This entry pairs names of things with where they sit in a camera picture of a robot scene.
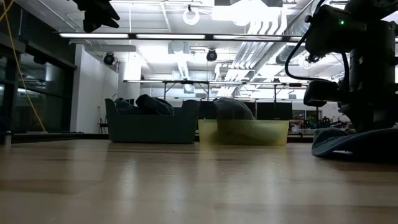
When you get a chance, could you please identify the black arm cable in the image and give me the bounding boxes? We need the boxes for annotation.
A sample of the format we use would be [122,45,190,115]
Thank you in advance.
[284,22,351,82]

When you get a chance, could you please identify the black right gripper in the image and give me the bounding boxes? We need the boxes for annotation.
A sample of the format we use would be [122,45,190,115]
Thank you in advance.
[338,93,398,132]

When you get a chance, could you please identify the blue corduroy cap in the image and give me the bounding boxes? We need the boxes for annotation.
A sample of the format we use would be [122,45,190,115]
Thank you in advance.
[311,126,398,164]
[212,96,257,121]

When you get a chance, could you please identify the dark green storage bin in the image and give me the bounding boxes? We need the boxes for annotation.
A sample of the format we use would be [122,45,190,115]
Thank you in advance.
[104,97,200,144]

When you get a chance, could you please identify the yellow translucent storage bin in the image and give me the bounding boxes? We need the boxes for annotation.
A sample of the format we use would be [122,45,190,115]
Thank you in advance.
[197,118,290,146]

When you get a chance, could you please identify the dark clothes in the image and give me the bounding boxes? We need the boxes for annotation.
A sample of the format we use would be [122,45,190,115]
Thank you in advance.
[135,93,175,116]

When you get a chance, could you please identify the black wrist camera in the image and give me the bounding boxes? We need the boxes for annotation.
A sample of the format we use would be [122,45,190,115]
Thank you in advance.
[303,78,340,108]

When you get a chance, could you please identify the long background frame table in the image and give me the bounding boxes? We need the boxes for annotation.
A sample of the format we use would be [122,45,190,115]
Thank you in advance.
[123,79,309,103]

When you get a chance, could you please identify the white ring lamp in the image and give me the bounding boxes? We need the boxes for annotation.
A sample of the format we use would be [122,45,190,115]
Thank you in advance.
[182,6,201,26]

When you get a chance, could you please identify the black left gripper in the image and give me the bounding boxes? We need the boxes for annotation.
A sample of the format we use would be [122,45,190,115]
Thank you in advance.
[71,0,121,34]

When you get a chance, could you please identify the overhead frame light bar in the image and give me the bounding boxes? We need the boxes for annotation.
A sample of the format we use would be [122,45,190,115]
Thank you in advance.
[58,31,304,42]

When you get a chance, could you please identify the yellow hanging cable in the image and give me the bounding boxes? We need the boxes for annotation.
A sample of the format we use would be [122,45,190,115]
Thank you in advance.
[0,0,47,133]

